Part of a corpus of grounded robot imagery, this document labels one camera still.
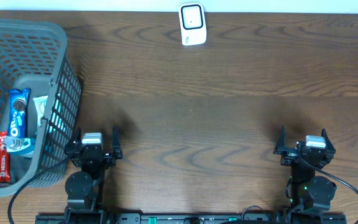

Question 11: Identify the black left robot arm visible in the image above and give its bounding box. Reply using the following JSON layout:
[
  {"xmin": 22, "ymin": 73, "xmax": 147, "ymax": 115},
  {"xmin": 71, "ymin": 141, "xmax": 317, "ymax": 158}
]
[{"xmin": 63, "ymin": 127, "xmax": 123, "ymax": 224}]

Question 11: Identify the teal mouthwash bottle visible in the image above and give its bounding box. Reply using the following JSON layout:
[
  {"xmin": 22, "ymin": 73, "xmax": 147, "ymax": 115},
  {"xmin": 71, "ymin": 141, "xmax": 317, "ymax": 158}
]
[{"xmin": 3, "ymin": 136, "xmax": 36, "ymax": 158}]

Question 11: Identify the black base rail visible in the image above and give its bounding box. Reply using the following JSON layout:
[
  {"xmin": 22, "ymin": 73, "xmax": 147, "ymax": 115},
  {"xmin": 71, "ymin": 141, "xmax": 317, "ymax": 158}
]
[{"xmin": 35, "ymin": 212, "xmax": 347, "ymax": 224}]

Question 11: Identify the red Nescafe coffee stick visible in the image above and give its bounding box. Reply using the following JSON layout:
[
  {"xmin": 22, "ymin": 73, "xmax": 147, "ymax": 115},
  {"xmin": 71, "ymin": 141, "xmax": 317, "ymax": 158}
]
[{"xmin": 0, "ymin": 131, "xmax": 11, "ymax": 183}]

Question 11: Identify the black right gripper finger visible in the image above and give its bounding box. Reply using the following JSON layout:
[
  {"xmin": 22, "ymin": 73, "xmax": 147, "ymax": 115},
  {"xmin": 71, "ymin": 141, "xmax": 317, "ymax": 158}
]
[
  {"xmin": 273, "ymin": 126, "xmax": 288, "ymax": 155},
  {"xmin": 321, "ymin": 128, "xmax": 336, "ymax": 152}
]

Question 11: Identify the grey plastic shopping basket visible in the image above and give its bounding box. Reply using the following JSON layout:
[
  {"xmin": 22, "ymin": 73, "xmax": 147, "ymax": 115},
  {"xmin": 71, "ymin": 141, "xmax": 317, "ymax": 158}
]
[{"xmin": 0, "ymin": 19, "xmax": 81, "ymax": 197}]

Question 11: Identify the blue Oreo cookie pack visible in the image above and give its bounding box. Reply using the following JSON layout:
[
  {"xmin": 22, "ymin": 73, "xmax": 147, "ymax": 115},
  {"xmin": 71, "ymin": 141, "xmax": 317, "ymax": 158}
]
[{"xmin": 7, "ymin": 88, "xmax": 30, "ymax": 138}]

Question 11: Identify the white teal wet wipes pack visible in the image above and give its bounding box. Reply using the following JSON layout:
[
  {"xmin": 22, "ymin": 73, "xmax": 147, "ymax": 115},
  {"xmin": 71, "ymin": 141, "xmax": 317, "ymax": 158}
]
[{"xmin": 32, "ymin": 93, "xmax": 66, "ymax": 136}]

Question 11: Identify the white barcode scanner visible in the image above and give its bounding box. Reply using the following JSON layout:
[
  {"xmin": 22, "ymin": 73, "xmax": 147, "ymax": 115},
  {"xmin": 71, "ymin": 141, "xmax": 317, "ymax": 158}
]
[{"xmin": 178, "ymin": 2, "xmax": 207, "ymax": 46}]

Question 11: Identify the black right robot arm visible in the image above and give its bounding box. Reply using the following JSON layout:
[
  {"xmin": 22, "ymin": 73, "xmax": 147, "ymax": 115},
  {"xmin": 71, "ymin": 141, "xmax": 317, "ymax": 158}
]
[{"xmin": 273, "ymin": 128, "xmax": 337, "ymax": 223}]

